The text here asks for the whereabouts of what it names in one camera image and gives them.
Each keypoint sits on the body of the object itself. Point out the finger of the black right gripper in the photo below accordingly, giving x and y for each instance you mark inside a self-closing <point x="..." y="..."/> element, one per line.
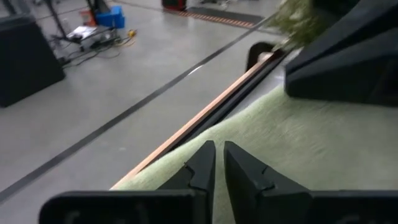
<point x="357" y="28"/>
<point x="357" y="74"/>

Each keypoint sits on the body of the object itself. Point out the green microfiber towel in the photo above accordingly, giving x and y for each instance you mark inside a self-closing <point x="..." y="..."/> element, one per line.
<point x="311" y="140"/>

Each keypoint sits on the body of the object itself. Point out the black aluminium table frame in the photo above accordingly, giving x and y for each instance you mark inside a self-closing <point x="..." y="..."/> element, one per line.
<point x="230" y="102"/>

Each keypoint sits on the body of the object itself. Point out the small green potted plant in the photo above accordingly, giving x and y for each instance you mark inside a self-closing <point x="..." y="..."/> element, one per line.
<point x="298" y="21"/>

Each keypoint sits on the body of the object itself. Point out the large black box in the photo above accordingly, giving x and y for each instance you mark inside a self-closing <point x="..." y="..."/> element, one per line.
<point x="25" y="59"/>

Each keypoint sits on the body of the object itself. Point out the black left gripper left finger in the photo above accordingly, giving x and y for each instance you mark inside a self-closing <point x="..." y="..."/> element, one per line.
<point x="199" y="177"/>

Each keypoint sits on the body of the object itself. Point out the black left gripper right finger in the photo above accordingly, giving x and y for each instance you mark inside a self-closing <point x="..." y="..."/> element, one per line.
<point x="245" y="180"/>

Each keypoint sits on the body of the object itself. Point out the black orange striped floor strip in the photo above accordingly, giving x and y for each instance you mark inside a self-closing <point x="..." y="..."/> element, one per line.
<point x="224" y="17"/>

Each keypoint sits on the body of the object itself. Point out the blue plastic crate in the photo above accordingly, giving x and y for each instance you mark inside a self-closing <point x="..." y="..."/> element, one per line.
<point x="112" y="17"/>

